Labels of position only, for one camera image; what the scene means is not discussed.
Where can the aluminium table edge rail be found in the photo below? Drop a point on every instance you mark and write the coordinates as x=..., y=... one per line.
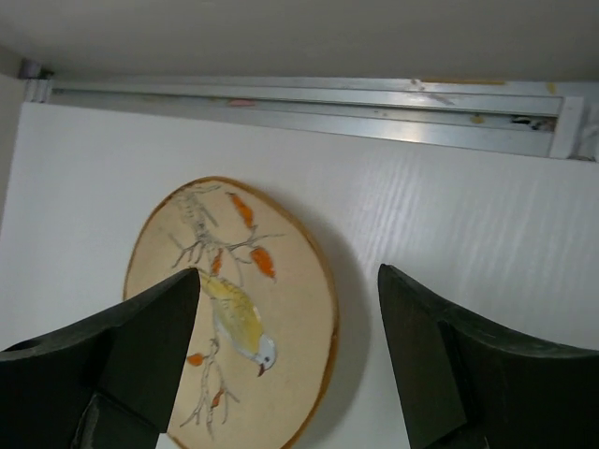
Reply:
x=556, y=120

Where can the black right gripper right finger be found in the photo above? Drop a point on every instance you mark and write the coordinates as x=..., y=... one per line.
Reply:
x=465, y=381

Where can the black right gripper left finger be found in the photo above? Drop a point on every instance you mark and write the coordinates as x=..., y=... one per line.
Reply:
x=107, y=381

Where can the cream round bird plate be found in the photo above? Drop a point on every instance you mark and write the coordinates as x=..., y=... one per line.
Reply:
x=265, y=340

